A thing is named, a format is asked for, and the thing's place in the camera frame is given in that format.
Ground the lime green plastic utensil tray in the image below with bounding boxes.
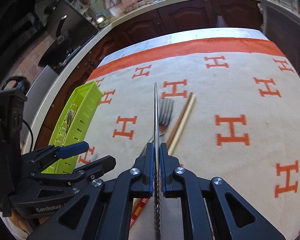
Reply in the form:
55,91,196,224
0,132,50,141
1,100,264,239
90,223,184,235
41,80,104,175

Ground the pale chopstick red striped end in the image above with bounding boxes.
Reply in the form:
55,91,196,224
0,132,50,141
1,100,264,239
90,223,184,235
130,94,196,227

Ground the large steel spoon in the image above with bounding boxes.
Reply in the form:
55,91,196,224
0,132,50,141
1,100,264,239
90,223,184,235
66,109,77,133

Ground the dark brown wooden chopstick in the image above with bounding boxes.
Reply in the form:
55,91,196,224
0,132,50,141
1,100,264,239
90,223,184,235
166,92,193,150

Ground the stainless steel fork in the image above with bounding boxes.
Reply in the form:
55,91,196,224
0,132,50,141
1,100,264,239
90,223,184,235
140,97,175,157

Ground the orange beige H-pattern blanket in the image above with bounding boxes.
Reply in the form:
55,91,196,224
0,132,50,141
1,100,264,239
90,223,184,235
77,38,300,239

